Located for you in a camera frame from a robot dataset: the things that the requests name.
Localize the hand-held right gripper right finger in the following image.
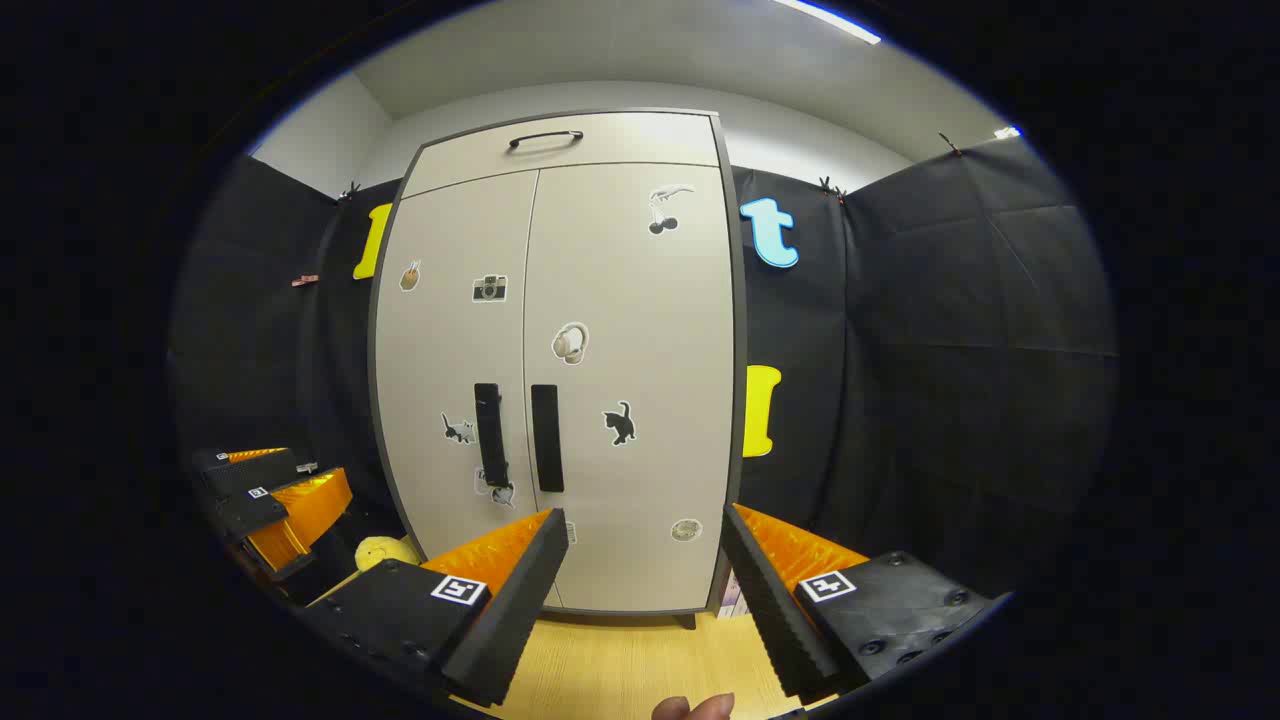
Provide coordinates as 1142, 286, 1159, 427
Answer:
722, 503, 1011, 706

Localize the white cabinet drawer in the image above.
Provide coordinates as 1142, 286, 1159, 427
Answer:
402, 112, 723, 198

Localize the long ceiling light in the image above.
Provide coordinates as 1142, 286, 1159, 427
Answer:
775, 0, 883, 46

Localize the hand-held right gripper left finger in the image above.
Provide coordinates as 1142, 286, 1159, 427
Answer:
300, 508, 571, 709

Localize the white cabinet door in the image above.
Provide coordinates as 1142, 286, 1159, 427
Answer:
523, 163, 737, 614
375, 170, 541, 593

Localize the double-door shoe cabinet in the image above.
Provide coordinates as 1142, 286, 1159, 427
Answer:
367, 108, 749, 631

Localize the black backdrop cloth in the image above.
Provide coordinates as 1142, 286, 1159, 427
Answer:
170, 135, 1119, 601

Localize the yellow plush toy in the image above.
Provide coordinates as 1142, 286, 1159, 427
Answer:
355, 535, 422, 573

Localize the black left door handle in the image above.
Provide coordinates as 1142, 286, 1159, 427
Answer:
474, 383, 512, 489

